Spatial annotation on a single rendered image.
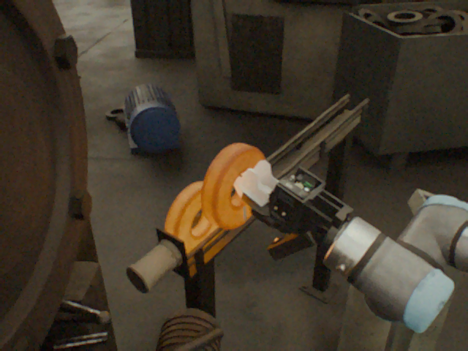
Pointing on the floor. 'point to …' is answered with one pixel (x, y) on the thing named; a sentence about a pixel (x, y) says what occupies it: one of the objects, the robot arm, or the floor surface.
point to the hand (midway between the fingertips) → (236, 178)
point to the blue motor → (151, 120)
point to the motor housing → (186, 330)
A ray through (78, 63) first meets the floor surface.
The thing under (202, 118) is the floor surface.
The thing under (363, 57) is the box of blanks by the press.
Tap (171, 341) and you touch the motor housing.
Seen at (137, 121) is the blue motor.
